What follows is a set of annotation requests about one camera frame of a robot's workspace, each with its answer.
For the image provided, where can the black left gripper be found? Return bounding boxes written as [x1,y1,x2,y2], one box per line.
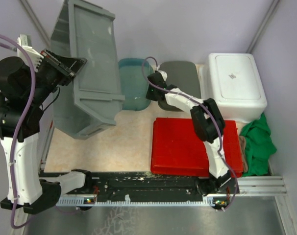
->
[25,48,86,107]

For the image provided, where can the teal translucent plastic tub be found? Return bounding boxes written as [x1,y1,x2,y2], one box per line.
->
[119,58,153,111]

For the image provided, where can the grey-green plastic tub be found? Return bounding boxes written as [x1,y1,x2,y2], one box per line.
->
[159,61,201,98]

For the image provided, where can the grey plastic crate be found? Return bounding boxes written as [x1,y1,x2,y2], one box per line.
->
[50,0,124,140]

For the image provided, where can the red plastic crate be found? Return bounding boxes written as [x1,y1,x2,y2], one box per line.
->
[150,117,244,178]

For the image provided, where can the large white plastic container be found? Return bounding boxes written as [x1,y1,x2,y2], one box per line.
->
[199,53,267,123]

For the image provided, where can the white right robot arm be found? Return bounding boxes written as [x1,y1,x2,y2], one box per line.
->
[143,70,231,194]

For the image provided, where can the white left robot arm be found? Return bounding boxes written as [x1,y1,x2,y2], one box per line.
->
[0,35,94,214]

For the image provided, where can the brown striped sock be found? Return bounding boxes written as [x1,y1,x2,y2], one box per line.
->
[238,136,248,173]

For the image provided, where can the green cloth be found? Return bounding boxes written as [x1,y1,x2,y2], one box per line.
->
[240,114,277,177]

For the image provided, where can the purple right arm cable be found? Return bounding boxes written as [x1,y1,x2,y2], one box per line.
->
[141,56,239,212]

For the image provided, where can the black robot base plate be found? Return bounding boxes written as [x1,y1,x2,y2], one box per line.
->
[57,171,239,210]

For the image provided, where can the grey slotted cable duct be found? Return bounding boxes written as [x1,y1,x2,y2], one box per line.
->
[57,194,214,207]

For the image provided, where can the aluminium rail frame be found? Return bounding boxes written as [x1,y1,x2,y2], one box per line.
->
[237,176,287,196]

